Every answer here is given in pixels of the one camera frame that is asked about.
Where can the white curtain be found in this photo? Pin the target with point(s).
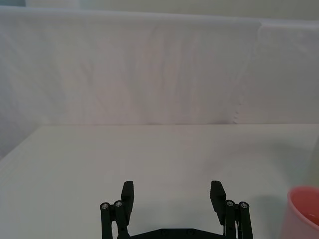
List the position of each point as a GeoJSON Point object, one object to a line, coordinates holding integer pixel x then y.
{"type": "Point", "coordinates": [149, 74]}

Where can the white table cloth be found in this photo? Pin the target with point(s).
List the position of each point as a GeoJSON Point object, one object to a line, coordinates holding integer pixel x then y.
{"type": "Point", "coordinates": [74, 186]}

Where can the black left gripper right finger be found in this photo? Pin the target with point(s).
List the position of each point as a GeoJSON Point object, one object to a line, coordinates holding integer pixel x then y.
{"type": "Point", "coordinates": [218, 201]}

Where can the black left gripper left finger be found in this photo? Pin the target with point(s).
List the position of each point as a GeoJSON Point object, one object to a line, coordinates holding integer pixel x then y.
{"type": "Point", "coordinates": [127, 199]}

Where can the pink plastic cup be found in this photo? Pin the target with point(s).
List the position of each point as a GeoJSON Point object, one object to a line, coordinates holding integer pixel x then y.
{"type": "Point", "coordinates": [299, 219]}

